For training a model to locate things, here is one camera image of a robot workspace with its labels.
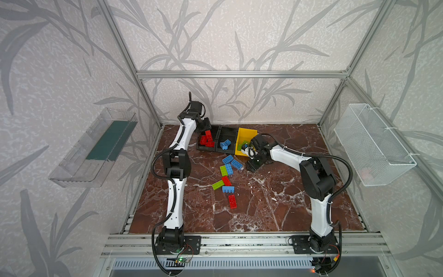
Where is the red lego brick pair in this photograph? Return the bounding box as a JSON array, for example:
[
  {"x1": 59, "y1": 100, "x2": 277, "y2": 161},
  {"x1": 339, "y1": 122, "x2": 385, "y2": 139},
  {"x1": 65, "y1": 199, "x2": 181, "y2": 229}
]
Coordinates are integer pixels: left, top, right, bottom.
[{"x1": 205, "y1": 130, "x2": 213, "y2": 142}]

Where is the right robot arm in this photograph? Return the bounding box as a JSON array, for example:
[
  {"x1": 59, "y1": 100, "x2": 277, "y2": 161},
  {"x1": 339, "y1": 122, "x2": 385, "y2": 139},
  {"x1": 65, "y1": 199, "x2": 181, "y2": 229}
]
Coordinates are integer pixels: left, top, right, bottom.
[{"x1": 241, "y1": 133, "x2": 354, "y2": 246}]

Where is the yellow bin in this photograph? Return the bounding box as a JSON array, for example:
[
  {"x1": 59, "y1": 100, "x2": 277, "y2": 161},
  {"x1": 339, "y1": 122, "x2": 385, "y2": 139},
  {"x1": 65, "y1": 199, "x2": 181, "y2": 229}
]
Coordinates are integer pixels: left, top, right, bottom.
[{"x1": 235, "y1": 128, "x2": 258, "y2": 157}]

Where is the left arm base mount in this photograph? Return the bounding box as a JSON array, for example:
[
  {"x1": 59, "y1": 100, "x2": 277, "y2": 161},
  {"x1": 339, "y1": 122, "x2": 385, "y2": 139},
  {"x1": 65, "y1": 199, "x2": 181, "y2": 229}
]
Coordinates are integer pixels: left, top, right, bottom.
[{"x1": 153, "y1": 235, "x2": 202, "y2": 255}]

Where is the green lego brick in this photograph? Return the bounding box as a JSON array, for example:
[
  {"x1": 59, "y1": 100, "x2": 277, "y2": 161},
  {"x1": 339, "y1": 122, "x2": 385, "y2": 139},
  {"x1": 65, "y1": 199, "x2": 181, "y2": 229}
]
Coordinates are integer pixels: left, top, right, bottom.
[
  {"x1": 220, "y1": 166, "x2": 228, "y2": 177},
  {"x1": 237, "y1": 141, "x2": 248, "y2": 151},
  {"x1": 212, "y1": 180, "x2": 224, "y2": 190}
]

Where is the green lego brick front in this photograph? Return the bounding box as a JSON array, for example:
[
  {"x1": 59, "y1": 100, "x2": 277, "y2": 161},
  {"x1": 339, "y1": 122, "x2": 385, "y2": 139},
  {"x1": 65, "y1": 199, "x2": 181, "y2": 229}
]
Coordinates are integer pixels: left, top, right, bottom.
[{"x1": 212, "y1": 180, "x2": 224, "y2": 190}]

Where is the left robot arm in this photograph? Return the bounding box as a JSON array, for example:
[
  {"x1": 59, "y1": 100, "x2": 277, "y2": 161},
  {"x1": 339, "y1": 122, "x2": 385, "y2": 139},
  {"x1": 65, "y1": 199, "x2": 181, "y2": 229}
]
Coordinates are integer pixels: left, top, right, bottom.
[{"x1": 153, "y1": 100, "x2": 211, "y2": 249}]

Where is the red lego brick small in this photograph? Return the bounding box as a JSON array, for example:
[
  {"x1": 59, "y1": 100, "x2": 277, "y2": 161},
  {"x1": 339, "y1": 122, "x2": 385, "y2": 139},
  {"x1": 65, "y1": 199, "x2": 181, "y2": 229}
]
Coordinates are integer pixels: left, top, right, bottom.
[{"x1": 222, "y1": 176, "x2": 232, "y2": 187}]

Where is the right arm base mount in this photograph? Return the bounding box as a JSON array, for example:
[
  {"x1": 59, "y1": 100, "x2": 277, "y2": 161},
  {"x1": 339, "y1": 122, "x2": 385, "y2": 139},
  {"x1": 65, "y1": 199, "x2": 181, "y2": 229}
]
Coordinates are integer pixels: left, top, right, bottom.
[{"x1": 288, "y1": 233, "x2": 341, "y2": 255}]

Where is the middle black bin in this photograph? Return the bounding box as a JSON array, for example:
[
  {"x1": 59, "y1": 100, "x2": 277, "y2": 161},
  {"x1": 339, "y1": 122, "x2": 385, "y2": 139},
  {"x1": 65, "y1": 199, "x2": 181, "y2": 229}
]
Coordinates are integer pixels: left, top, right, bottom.
[{"x1": 215, "y1": 126, "x2": 238, "y2": 155}]

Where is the blue lego brick vertical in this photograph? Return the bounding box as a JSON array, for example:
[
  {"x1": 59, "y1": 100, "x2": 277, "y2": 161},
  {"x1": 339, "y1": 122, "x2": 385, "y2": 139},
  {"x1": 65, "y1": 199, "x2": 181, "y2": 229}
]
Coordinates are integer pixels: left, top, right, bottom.
[{"x1": 225, "y1": 163, "x2": 234, "y2": 176}]

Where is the black bin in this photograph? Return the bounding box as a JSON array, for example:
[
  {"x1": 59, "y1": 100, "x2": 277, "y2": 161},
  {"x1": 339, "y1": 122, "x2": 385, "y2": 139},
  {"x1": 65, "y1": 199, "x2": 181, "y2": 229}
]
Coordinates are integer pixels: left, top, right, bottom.
[
  {"x1": 215, "y1": 126, "x2": 238, "y2": 155},
  {"x1": 197, "y1": 125, "x2": 221, "y2": 152}
]

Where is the blue lego brick front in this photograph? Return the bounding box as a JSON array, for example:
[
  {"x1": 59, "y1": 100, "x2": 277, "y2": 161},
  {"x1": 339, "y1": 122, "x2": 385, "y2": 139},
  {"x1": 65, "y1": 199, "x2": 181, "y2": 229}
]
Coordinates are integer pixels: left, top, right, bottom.
[{"x1": 222, "y1": 186, "x2": 235, "y2": 193}]

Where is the left black bin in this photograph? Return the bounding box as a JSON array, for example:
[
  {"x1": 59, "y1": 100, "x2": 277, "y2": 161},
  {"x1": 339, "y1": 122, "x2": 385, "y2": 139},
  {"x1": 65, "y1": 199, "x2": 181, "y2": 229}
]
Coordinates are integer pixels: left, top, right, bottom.
[{"x1": 197, "y1": 125, "x2": 221, "y2": 152}]

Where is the clear plastic wall tray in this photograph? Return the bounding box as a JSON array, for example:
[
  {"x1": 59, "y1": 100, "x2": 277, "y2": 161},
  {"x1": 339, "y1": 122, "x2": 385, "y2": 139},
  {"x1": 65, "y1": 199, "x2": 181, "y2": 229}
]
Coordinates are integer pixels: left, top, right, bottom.
[{"x1": 48, "y1": 108, "x2": 138, "y2": 188}]

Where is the blue lego brick top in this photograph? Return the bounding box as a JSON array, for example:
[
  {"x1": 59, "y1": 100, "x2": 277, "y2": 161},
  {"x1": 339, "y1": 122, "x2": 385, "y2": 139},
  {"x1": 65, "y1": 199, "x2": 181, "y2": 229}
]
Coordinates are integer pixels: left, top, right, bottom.
[{"x1": 220, "y1": 139, "x2": 231, "y2": 150}]

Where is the aluminium front rail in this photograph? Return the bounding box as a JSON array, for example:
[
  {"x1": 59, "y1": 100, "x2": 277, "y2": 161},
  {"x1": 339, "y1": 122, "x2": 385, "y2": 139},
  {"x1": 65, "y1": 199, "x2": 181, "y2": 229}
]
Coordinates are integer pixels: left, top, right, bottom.
[{"x1": 100, "y1": 232, "x2": 392, "y2": 258}]

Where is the red lego brick front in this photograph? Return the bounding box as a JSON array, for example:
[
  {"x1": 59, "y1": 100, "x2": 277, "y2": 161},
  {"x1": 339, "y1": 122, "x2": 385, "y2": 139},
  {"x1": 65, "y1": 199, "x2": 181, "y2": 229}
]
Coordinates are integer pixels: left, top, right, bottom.
[{"x1": 228, "y1": 195, "x2": 237, "y2": 210}]

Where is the white wire basket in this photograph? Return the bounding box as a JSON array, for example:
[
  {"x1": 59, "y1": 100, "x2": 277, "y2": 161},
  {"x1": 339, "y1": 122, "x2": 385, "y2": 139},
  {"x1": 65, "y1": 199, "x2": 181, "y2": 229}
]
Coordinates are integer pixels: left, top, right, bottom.
[{"x1": 334, "y1": 103, "x2": 416, "y2": 187}]

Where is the blue lego brick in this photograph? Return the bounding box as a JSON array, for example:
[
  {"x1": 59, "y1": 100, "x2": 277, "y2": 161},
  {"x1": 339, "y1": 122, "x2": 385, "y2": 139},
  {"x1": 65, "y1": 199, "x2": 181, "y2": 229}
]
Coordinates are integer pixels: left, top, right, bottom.
[
  {"x1": 231, "y1": 159, "x2": 243, "y2": 170},
  {"x1": 220, "y1": 139, "x2": 231, "y2": 150},
  {"x1": 222, "y1": 155, "x2": 234, "y2": 165},
  {"x1": 222, "y1": 186, "x2": 235, "y2": 193}
]

